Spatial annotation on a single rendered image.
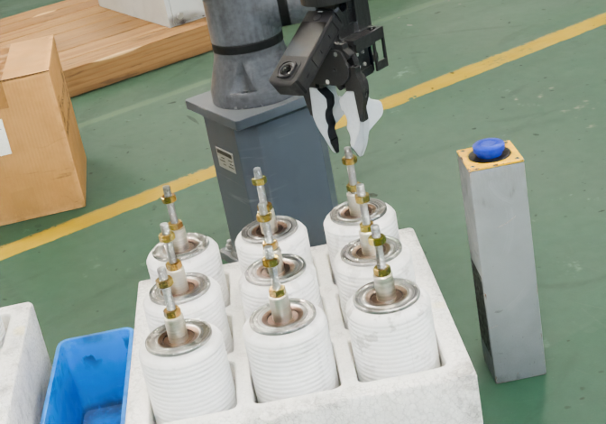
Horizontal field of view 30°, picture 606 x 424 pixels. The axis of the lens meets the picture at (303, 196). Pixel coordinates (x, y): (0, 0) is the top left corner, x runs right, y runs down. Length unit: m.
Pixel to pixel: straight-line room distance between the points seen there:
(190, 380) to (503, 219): 0.45
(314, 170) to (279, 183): 0.07
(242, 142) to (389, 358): 0.65
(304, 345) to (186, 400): 0.14
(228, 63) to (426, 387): 0.75
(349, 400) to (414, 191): 0.95
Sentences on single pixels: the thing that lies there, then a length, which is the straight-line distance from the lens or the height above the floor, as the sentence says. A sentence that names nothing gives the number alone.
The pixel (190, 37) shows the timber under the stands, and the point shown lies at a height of 0.06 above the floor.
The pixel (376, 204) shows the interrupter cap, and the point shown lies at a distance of 1.49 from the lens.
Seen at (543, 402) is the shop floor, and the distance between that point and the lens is 1.51.
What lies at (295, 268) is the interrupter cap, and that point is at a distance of 1.36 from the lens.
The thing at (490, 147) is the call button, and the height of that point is 0.33.
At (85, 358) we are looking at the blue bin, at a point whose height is 0.09.
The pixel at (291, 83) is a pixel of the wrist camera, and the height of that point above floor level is 0.47.
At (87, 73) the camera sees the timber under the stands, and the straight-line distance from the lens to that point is 3.18.
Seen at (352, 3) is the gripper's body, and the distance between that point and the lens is 1.41.
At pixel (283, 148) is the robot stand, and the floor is 0.23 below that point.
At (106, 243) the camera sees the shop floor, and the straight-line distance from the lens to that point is 2.19.
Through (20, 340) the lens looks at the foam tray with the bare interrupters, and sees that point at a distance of 1.53.
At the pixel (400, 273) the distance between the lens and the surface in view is 1.35.
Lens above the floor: 0.86
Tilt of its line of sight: 23 degrees down
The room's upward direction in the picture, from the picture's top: 11 degrees counter-clockwise
